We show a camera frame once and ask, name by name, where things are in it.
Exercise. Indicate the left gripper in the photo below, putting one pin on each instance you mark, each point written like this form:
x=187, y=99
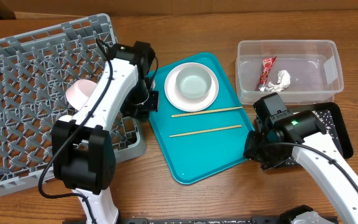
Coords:
x=151, y=100

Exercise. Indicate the clear plastic bin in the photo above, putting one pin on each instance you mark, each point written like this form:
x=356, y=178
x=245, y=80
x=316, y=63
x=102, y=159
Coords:
x=314, y=67

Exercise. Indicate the teal plastic tray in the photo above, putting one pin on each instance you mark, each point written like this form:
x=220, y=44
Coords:
x=196, y=157

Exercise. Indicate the grey dishwasher rack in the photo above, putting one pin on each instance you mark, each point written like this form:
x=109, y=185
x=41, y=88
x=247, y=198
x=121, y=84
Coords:
x=36, y=69

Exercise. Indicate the red snack wrapper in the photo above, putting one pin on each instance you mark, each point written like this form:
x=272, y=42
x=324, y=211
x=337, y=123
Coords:
x=267, y=65

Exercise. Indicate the white rice pile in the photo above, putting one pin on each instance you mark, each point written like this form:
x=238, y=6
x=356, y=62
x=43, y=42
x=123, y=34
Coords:
x=326, y=118

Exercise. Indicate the pink bowl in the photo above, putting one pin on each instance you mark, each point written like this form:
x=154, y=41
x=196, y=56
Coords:
x=78, y=94

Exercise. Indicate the black rectangular tray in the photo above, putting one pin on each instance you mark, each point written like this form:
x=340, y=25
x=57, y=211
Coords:
x=277, y=123

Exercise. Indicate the grey bowl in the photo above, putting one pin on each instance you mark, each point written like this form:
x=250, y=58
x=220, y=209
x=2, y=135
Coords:
x=193, y=82

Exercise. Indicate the white cup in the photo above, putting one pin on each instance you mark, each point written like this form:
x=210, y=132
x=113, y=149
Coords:
x=66, y=118

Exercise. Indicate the white tissue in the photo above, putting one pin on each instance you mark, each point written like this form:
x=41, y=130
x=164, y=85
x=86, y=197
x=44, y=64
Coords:
x=283, y=82

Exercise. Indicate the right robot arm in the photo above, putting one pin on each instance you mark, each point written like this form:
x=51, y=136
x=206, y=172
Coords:
x=316, y=137

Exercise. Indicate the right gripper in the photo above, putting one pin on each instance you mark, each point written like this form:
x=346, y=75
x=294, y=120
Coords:
x=252, y=154

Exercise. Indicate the white round plate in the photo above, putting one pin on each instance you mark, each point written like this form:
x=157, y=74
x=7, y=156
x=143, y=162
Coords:
x=186, y=104

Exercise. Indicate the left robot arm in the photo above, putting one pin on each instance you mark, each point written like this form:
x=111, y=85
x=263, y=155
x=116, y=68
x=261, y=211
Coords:
x=83, y=155

